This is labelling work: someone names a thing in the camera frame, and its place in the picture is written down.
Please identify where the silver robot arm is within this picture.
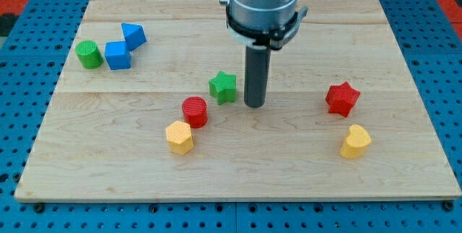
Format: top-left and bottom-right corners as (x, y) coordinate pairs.
(219, 0), (308, 50)

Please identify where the green star block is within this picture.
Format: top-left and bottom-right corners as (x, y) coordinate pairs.
(209, 71), (237, 105)

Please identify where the red cylinder block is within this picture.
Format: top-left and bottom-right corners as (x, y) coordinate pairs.
(181, 96), (208, 128)

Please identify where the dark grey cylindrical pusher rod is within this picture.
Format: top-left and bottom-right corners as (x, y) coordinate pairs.
(244, 47), (271, 108)

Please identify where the yellow hexagon block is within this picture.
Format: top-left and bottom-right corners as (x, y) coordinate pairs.
(165, 120), (194, 155)

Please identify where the light wooden board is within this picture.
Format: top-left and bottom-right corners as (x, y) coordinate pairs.
(14, 0), (461, 203)

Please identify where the red star block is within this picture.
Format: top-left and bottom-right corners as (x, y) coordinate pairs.
(326, 82), (361, 118)

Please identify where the blue triangular prism block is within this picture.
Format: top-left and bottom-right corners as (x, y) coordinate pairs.
(121, 23), (147, 51)

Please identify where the blue cube block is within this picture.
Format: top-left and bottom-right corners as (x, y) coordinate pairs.
(105, 41), (131, 70)

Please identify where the yellow heart block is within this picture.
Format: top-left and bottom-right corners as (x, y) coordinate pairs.
(340, 124), (372, 159)

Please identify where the green cylinder block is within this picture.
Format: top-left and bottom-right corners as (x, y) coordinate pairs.
(75, 40), (103, 69)

